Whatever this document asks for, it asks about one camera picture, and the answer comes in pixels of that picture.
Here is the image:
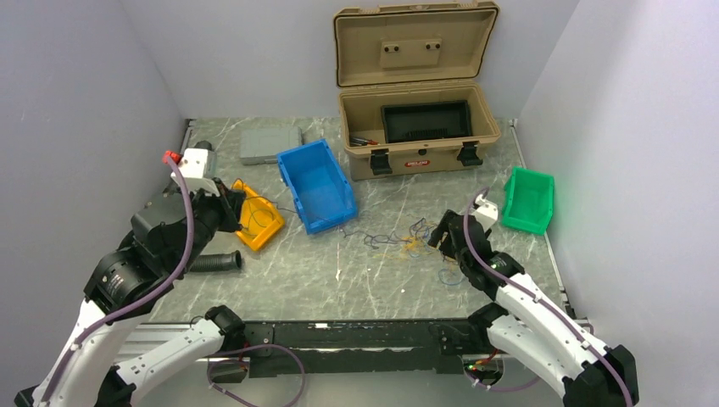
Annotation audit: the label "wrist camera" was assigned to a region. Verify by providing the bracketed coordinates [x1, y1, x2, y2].
[163, 148, 220, 197]
[471, 187, 499, 232]

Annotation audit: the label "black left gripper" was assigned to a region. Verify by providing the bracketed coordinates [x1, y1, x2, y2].
[172, 176, 248, 273]

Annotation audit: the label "yellow wires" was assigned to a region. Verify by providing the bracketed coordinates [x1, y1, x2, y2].
[376, 221, 445, 262]

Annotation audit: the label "yellow plastic bin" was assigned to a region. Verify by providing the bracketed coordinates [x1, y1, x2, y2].
[231, 178, 286, 252]

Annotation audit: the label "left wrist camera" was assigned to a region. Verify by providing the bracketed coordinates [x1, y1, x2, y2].
[163, 148, 220, 197]

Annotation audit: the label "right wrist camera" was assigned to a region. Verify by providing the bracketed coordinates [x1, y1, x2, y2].
[471, 187, 499, 232]

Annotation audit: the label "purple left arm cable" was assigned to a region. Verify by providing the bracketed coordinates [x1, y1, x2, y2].
[39, 154, 196, 405]

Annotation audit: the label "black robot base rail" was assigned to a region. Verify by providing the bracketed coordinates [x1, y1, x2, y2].
[211, 318, 504, 378]

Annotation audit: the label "black tray in toolbox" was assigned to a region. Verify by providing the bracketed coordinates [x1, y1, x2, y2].
[381, 100, 472, 143]

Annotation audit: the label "grey plastic case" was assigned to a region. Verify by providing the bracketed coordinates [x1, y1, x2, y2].
[239, 126, 304, 165]

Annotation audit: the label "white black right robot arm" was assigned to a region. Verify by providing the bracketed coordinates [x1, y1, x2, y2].
[428, 210, 639, 406]

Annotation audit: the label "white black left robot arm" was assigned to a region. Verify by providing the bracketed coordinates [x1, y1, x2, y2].
[14, 178, 246, 406]

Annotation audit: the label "tools inside toolbox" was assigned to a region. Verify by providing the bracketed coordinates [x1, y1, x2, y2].
[348, 136, 380, 147]

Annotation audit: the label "blue plastic bin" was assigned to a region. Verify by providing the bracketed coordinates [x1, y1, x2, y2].
[276, 138, 358, 235]

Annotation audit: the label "blue wires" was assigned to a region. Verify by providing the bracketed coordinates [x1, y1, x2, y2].
[247, 208, 467, 287]

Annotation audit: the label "green plastic bin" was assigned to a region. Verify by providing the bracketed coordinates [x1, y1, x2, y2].
[500, 166, 555, 235]

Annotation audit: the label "tan open toolbox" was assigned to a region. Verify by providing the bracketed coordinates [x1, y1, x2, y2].
[333, 1, 500, 181]

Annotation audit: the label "black corrugated hose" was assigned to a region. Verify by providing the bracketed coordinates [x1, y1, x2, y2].
[163, 140, 243, 275]

